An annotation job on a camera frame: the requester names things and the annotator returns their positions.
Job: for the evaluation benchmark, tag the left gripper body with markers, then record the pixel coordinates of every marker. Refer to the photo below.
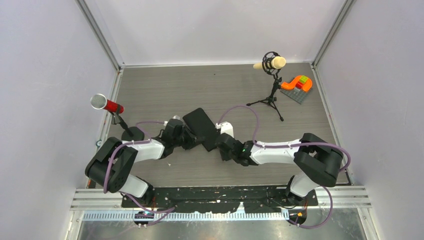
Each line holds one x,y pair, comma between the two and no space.
186,139

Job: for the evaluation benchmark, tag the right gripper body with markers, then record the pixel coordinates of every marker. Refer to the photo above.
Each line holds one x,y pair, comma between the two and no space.
227,156

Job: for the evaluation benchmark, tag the black zip tool case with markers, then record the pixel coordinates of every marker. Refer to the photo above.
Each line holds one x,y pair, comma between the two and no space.
202,126

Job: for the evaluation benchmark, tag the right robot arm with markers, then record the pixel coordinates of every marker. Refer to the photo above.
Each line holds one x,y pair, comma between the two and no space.
318,160

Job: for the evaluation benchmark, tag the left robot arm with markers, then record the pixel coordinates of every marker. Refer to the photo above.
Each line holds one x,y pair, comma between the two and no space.
112,164

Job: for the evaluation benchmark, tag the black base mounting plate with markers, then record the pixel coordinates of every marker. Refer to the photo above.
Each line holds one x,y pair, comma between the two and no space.
218,199

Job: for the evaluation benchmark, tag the grey lego baseplate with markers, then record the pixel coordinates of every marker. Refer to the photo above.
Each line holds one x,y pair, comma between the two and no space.
297,95

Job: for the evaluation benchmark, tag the red lego brick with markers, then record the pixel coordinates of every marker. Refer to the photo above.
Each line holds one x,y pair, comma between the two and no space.
299,85

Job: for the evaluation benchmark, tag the red silver microphone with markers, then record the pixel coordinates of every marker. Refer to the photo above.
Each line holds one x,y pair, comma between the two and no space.
100,102

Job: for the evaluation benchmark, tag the orange curved toy piece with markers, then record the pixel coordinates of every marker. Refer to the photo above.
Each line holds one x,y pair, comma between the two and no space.
291,85

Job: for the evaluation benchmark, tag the beige microphone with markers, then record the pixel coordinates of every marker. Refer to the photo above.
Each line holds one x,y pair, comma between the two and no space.
270,63

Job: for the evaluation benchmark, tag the green lego brick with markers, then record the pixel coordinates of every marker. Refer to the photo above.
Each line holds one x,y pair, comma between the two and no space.
303,79

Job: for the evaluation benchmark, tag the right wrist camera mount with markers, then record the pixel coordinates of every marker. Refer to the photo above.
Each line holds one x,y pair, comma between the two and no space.
225,128

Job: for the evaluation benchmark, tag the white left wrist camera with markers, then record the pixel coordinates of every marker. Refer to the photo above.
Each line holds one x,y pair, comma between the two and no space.
175,117

